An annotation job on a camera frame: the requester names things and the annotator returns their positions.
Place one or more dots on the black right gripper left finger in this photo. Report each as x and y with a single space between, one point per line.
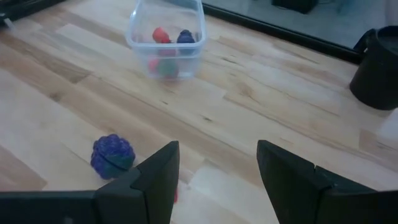
146 196

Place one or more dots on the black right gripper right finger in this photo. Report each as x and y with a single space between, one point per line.
295 193

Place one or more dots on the purple toy grape bunch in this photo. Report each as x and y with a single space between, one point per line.
112 155

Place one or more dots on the red toy tomato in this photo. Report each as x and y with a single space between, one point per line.
160 35

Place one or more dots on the clear plastic tupperware container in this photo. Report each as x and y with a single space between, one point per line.
140 34

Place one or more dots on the black plant pot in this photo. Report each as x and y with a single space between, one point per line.
377 71

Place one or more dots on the black table edge rail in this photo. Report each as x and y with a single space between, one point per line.
280 32

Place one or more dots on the black table end rail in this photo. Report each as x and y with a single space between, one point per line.
21 11

